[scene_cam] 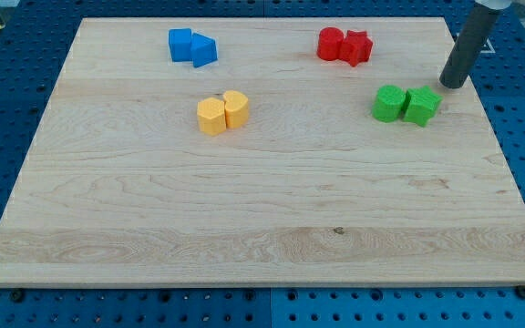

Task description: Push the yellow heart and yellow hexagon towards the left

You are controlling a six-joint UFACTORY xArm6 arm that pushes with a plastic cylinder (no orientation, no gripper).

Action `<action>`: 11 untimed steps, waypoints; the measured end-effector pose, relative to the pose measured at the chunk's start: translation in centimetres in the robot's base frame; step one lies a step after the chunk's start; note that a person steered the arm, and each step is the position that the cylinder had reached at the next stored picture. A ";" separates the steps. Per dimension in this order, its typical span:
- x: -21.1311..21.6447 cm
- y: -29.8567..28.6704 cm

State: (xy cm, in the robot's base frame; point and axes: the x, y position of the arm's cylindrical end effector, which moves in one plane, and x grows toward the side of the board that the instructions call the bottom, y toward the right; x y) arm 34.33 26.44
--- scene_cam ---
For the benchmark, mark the yellow hexagon block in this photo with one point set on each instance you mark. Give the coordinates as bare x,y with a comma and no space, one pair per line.
211,116

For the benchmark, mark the yellow heart block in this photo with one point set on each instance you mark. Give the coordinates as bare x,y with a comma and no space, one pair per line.
237,108

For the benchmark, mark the red cylinder block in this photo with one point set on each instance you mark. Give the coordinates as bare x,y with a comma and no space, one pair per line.
329,43

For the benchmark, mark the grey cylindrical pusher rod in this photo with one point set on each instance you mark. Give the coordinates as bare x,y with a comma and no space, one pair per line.
467,47

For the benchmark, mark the blue triangle block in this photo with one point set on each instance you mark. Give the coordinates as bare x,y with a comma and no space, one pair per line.
203,50

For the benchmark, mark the light wooden board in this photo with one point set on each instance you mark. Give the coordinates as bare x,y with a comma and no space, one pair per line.
121,189

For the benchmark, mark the red star block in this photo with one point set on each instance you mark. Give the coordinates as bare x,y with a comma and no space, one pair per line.
356,48

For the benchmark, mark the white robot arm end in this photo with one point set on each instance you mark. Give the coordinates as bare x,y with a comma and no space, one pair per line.
495,4

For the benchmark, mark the green star block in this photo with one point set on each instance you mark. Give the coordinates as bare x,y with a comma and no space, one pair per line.
421,105

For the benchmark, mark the green cylinder block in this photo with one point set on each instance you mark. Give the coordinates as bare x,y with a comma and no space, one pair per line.
389,101

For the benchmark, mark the blue cube block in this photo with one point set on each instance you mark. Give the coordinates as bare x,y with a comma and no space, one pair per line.
180,44

